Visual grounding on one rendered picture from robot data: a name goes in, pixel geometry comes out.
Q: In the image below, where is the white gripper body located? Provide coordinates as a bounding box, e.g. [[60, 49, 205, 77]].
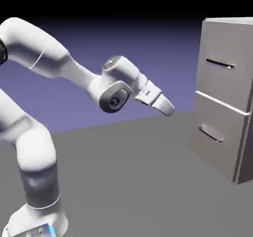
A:
[[152, 93, 176, 117]]

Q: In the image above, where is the grey cabinet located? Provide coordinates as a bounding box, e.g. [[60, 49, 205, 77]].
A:
[[189, 17, 253, 186]]

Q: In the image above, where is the short grey drawer front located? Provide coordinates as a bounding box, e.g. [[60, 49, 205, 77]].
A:
[[189, 91, 250, 182]]

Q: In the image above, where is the tall grey drawer front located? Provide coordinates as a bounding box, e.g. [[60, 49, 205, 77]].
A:
[[196, 20, 253, 113]]

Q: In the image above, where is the short dark metal handle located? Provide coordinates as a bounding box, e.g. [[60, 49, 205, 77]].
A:
[[198, 126, 225, 143]]

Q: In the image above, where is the long dark metal handle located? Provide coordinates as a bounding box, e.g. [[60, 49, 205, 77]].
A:
[[206, 58, 235, 70]]

